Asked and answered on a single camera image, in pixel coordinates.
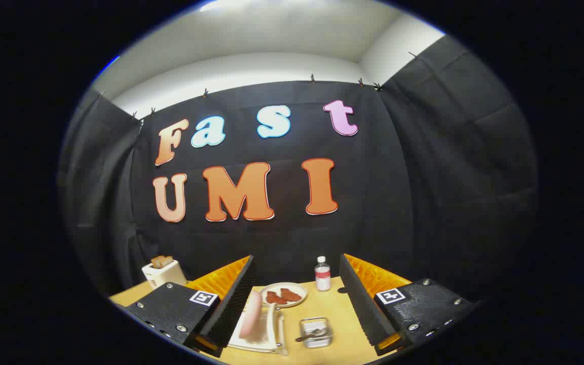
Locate white round plate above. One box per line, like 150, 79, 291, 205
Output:
260, 282, 308, 308

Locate pink plate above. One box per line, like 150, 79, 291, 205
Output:
239, 290, 263, 339

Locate metal wire basket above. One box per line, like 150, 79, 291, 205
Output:
300, 317, 333, 349

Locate clear bottle red label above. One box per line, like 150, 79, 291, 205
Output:
315, 256, 332, 292

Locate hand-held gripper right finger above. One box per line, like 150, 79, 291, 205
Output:
339, 253, 475, 355

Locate white toaster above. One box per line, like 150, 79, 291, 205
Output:
141, 260, 188, 289

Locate white wire dish rack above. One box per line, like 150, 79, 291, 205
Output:
229, 302, 288, 355

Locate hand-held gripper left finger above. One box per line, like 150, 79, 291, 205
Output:
126, 255, 257, 358

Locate black backdrop cloth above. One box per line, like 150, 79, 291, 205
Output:
59, 35, 538, 305

